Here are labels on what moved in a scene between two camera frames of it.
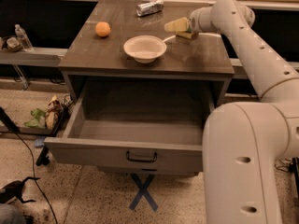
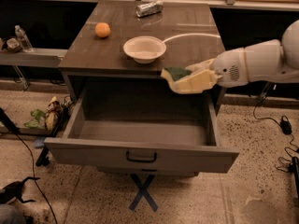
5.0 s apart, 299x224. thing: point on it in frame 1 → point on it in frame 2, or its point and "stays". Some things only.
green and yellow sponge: (186, 34) → (172, 74)
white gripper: (192, 23) → (228, 69)
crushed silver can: (149, 7) stays
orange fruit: (103, 29) stays
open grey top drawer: (153, 124) stays
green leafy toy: (38, 121) stays
